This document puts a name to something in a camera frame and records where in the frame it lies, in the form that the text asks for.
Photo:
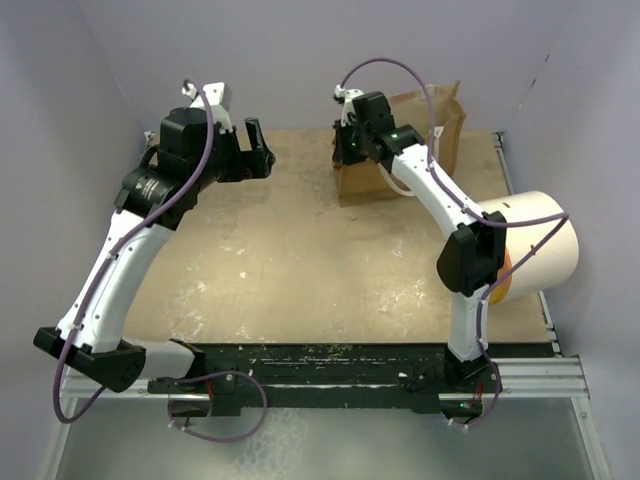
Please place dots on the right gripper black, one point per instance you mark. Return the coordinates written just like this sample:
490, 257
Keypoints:
339, 155

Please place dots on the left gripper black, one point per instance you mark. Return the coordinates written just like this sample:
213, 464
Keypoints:
250, 164

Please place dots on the brown burlap canvas bag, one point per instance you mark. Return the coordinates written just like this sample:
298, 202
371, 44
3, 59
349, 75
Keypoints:
431, 117

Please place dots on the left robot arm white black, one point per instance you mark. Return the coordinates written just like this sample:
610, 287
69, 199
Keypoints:
151, 203

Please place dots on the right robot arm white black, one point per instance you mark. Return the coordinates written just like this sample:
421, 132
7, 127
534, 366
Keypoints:
475, 240

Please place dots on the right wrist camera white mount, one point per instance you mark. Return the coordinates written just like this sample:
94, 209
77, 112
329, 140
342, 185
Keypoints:
345, 97

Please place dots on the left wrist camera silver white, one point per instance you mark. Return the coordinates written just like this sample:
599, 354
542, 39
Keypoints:
218, 96

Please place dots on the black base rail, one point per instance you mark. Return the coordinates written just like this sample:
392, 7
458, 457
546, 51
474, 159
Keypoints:
326, 376

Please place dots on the aluminium frame rail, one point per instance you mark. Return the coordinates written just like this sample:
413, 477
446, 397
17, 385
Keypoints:
557, 377

